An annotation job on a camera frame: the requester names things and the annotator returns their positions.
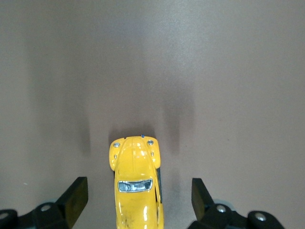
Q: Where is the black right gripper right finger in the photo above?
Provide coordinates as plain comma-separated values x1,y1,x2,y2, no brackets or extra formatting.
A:
188,177,285,229

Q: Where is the yellow beetle toy car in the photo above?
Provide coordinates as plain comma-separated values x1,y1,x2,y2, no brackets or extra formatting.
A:
109,134,165,229

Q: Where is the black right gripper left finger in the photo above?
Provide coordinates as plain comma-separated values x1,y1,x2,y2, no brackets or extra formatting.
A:
0,176,89,229

